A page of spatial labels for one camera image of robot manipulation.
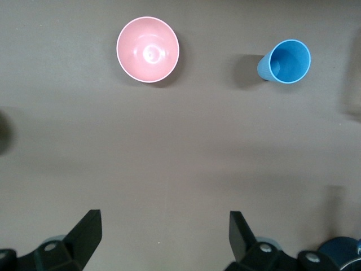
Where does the dark blue mug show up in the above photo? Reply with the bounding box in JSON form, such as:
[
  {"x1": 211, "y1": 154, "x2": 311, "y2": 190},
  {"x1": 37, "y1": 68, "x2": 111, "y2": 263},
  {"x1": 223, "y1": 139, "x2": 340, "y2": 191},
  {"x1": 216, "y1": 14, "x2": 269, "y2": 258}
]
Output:
[{"x1": 318, "y1": 236, "x2": 361, "y2": 271}]

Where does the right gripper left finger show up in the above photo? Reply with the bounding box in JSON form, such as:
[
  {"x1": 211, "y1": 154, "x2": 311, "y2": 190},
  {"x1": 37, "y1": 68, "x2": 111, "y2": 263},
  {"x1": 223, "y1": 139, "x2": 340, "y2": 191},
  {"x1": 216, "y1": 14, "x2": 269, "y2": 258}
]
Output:
[{"x1": 33, "y1": 209, "x2": 103, "y2": 271}]

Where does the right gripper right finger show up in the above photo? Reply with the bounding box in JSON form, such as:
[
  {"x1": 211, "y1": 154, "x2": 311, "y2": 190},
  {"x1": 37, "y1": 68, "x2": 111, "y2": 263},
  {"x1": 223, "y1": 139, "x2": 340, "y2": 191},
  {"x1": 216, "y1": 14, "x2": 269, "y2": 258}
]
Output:
[{"x1": 228, "y1": 211, "x2": 297, "y2": 271}]

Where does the pink bowl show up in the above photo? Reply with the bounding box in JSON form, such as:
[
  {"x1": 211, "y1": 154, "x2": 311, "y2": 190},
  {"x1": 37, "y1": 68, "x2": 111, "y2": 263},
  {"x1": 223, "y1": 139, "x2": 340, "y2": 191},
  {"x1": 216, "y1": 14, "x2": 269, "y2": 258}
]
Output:
[{"x1": 116, "y1": 16, "x2": 181, "y2": 84}]

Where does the blue ribbed cup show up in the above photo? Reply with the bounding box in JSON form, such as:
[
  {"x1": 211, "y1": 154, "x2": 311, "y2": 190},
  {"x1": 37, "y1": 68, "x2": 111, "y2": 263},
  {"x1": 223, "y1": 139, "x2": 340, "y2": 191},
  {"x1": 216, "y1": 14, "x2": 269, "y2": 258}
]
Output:
[{"x1": 257, "y1": 38, "x2": 312, "y2": 85}]

